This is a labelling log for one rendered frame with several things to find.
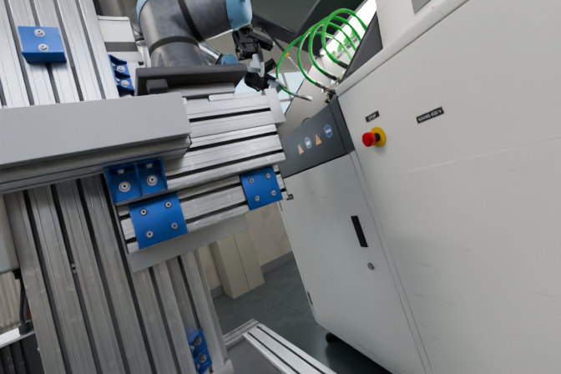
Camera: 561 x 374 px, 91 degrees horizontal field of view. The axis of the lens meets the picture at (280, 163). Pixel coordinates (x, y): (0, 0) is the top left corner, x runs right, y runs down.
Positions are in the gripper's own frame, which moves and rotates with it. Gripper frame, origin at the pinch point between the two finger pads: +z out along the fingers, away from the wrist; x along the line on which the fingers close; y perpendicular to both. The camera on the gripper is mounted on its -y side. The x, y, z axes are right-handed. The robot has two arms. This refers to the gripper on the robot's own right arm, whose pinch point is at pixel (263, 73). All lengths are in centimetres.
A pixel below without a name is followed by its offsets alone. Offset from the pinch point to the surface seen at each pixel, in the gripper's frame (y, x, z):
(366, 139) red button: 2, 45, 42
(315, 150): -2.3, 15.7, 37.8
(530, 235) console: -2, 69, 66
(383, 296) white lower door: -2, 25, 87
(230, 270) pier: 13, -146, 100
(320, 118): -2.3, 24.2, 29.1
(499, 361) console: -2, 56, 93
